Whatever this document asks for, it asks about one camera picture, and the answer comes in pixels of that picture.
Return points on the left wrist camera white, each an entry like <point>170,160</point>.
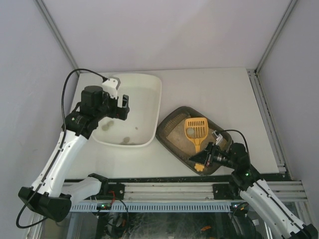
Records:
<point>111,85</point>

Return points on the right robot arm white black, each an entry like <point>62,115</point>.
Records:
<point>247,183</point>

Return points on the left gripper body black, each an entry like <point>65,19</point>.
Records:
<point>120,108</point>

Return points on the grey slotted cable duct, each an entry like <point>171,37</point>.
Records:
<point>151,207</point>

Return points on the aluminium front rail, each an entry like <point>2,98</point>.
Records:
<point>200,191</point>

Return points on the white plastic tub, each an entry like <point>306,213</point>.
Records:
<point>144,93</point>

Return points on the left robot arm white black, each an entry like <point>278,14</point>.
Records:
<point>46,196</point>

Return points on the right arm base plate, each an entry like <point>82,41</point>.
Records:
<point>225,191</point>

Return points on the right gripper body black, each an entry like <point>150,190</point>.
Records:
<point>207,157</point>

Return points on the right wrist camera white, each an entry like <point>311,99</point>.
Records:
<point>217,136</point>

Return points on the yellow litter scoop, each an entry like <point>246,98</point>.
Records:
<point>200,126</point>

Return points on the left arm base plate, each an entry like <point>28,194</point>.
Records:
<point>111,190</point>

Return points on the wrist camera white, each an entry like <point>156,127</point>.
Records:
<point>217,136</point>
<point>111,85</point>

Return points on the dark grey litter box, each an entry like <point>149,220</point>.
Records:
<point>171,133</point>

